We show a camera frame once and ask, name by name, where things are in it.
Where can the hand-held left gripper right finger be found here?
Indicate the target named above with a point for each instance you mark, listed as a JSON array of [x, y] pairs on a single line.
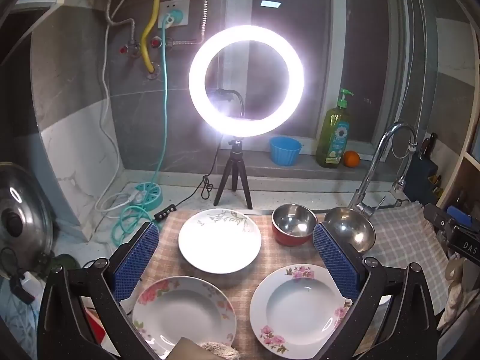
[[335, 258]]

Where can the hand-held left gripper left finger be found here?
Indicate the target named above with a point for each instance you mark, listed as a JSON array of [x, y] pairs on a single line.
[[137, 258]]

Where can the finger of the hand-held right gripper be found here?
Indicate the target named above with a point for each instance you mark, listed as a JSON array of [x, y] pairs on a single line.
[[437, 217]]

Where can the plain steel bowl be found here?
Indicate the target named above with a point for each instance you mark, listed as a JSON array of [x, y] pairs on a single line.
[[348, 228]]

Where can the red steel bowl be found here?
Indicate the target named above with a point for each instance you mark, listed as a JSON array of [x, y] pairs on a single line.
[[294, 221]]

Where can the pink floral deep plate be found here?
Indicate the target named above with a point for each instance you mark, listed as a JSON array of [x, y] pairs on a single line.
[[300, 307], [183, 318]]

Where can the white leaf print plate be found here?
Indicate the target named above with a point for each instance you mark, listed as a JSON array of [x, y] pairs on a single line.
[[219, 247]]

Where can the grey checked towel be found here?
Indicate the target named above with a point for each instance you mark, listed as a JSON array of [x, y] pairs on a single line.
[[405, 240]]

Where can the dark knife block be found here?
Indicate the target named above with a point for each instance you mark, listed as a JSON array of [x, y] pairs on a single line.
[[420, 180]]

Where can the red object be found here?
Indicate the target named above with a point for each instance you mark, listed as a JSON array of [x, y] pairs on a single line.
[[98, 313]]

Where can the round teal power strip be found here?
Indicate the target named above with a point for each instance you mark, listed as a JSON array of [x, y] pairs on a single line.
[[150, 191]]

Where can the white shelf unit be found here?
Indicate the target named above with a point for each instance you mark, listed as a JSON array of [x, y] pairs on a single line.
[[470, 146]]

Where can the chrome faucet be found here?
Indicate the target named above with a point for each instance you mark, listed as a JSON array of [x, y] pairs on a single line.
[[375, 157]]

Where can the pink plaid cloth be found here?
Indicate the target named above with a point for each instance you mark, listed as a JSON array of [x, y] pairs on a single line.
[[247, 281]]

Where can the orange fruit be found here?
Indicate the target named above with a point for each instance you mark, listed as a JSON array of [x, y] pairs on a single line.
[[351, 159]]

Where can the blue ribbed plastic cup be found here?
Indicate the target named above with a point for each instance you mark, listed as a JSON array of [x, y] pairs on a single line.
[[285, 153]]

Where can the green dish soap bottle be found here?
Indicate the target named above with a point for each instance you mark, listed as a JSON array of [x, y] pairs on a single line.
[[333, 138]]

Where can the black clip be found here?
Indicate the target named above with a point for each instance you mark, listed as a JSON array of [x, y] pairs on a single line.
[[20, 288]]

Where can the steel pot lid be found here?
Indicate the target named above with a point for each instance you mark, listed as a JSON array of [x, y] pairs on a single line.
[[26, 202]]

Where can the beige knit cloth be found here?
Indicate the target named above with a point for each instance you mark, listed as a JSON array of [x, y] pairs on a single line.
[[221, 350]]

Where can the black tripod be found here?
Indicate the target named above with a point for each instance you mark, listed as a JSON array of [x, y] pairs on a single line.
[[235, 165]]

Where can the window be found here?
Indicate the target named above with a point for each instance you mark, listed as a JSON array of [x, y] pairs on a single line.
[[360, 45]]

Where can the black gooseneck phone holder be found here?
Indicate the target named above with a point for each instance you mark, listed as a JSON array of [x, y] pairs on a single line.
[[237, 96]]

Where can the white wall socket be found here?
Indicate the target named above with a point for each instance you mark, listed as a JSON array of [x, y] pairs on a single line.
[[180, 5]]

